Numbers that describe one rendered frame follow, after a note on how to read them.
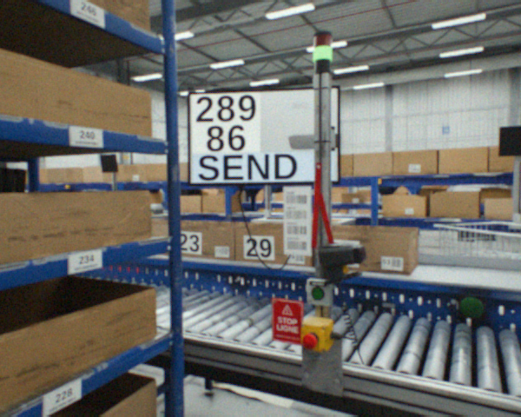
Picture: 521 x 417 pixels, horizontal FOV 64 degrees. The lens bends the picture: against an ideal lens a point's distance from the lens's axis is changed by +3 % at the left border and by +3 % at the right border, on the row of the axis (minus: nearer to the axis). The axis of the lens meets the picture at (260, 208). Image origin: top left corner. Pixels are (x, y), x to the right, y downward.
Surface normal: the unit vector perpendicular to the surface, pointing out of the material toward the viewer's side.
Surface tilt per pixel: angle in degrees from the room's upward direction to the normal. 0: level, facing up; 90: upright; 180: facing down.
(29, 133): 90
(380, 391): 90
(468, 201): 90
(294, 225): 90
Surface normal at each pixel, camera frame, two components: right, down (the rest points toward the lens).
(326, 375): -0.46, 0.05
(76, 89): 0.88, 0.03
